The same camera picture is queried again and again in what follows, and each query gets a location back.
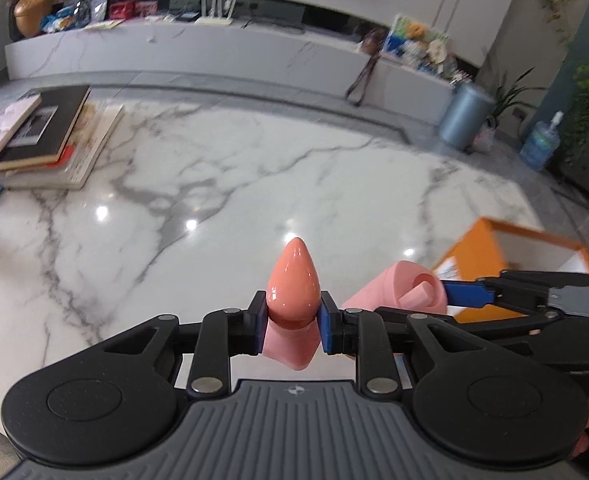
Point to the red gift boxes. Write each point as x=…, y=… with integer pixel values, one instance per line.
x=134, y=9

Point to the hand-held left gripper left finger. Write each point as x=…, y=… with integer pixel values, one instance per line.
x=262, y=325

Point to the pink cone-shaped silicone piece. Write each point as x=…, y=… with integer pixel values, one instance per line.
x=294, y=280

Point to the silver foil bag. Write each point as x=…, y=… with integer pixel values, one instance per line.
x=98, y=2

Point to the green leafy floor plant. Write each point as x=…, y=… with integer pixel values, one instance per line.
x=516, y=95

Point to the orange cardboard box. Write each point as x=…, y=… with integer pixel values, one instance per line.
x=474, y=250

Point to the blue water jug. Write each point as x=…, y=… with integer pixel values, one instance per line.
x=541, y=142

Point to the pink cylindrical cup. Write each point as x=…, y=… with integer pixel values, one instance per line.
x=384, y=285

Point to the gold vase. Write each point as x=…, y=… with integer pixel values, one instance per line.
x=32, y=15

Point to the hanging vine plant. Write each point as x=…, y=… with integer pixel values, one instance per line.
x=554, y=0

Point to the yellow paper envelope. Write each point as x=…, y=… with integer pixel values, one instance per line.
x=103, y=24

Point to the red-edged book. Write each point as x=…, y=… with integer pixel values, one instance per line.
x=57, y=160

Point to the colourful snack bags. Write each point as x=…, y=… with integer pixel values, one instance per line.
x=62, y=20

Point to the pink thin book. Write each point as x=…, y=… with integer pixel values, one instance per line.
x=4, y=127

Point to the grey pedal trash can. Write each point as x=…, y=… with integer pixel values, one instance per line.
x=464, y=115

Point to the large cream book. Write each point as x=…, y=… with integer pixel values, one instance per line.
x=94, y=145

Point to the black hardcover book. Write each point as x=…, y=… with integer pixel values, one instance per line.
x=49, y=125

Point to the white router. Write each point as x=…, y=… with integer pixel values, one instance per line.
x=214, y=20

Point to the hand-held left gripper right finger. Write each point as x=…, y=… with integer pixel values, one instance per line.
x=327, y=325

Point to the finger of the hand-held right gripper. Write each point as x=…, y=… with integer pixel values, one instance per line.
x=467, y=294
x=504, y=324

